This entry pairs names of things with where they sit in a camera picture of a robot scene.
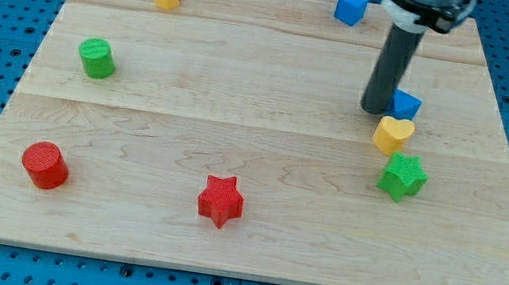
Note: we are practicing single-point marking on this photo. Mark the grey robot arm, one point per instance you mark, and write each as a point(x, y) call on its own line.
point(417, 16)

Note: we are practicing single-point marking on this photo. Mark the blue cube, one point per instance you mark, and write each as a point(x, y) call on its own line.
point(350, 12)

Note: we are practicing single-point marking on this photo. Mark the light wooden board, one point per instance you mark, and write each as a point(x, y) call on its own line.
point(267, 91)

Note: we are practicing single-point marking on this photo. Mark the red star block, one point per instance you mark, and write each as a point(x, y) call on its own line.
point(220, 201)

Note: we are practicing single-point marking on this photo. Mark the yellow heart block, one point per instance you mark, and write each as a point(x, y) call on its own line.
point(391, 135)

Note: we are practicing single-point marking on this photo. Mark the blue angular block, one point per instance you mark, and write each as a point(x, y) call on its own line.
point(403, 106)

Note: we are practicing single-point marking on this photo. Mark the green star block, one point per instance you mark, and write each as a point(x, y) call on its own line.
point(402, 176)

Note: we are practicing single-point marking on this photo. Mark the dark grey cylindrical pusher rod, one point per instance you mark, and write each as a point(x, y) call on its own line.
point(392, 63)

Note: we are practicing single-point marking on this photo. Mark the green cylinder block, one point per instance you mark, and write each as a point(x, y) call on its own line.
point(96, 57)

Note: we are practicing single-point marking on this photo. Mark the red cylinder block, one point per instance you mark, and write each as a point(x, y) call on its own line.
point(45, 165)

